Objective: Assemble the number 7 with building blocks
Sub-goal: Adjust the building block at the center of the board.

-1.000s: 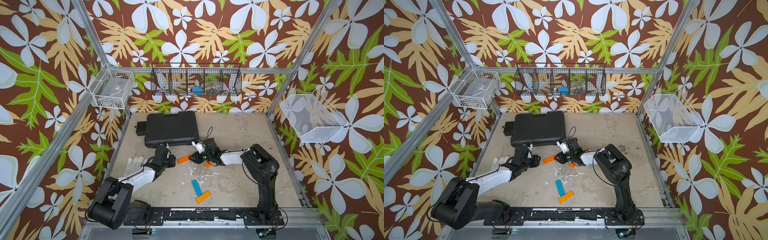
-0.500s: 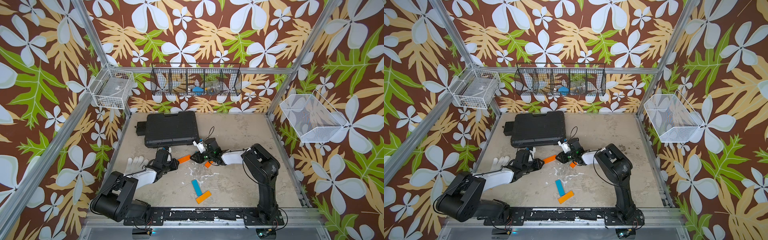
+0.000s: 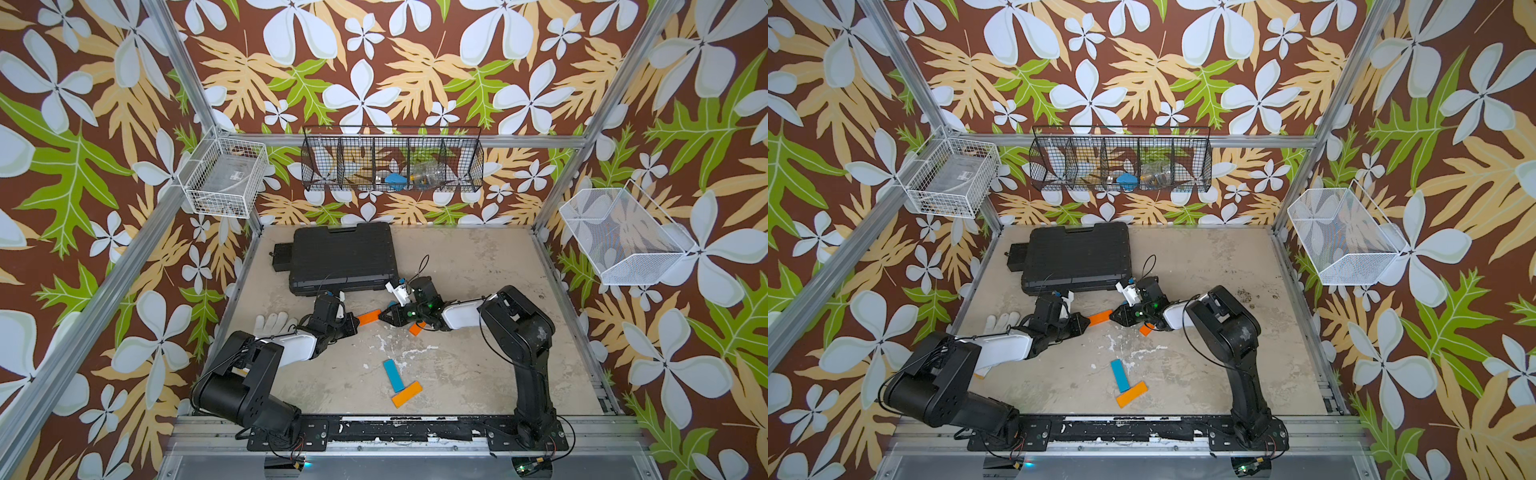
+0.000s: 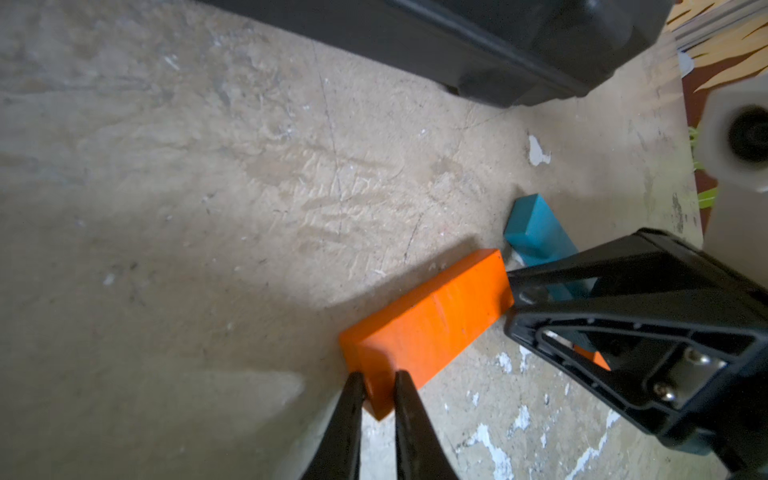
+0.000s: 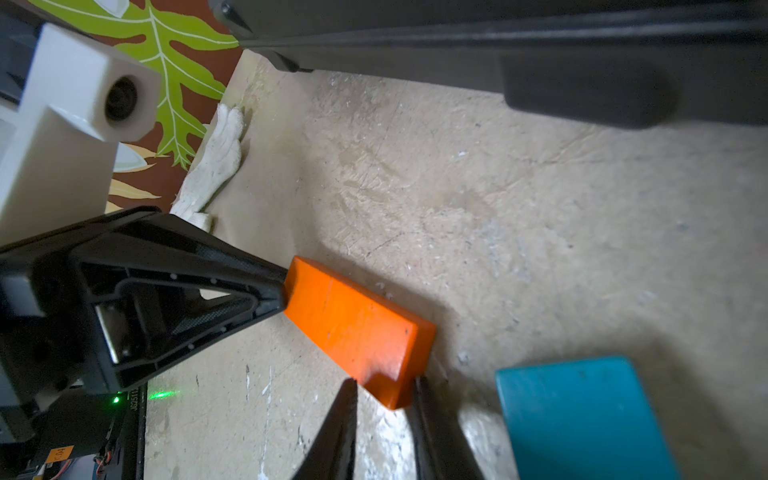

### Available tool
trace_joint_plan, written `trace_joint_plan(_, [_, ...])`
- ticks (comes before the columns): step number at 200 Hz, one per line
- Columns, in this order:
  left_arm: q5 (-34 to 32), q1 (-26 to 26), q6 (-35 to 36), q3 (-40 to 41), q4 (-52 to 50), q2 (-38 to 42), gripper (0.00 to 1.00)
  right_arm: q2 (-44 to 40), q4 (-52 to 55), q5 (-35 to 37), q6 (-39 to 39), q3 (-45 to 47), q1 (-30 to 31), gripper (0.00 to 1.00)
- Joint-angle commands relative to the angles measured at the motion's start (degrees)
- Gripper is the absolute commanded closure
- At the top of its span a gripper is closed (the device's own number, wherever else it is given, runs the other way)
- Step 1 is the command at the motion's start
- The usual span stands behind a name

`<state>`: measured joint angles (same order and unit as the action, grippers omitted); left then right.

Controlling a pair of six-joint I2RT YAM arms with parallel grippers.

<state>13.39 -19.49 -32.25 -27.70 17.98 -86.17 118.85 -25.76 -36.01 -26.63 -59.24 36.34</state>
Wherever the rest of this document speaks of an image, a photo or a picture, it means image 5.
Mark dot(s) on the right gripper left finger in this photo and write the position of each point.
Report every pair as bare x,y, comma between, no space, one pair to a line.
332,454

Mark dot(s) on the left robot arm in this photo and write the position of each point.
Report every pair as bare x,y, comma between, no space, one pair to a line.
77,420

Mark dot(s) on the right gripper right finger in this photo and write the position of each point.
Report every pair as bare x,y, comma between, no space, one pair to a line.
441,451

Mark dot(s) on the orange block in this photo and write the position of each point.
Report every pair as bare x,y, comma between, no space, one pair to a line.
381,345

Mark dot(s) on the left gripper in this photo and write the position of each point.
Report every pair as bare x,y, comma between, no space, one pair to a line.
145,290

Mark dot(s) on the black plastic tool case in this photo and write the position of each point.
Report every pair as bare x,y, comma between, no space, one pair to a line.
627,64

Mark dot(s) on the teal block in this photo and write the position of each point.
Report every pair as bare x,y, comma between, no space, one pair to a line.
583,419

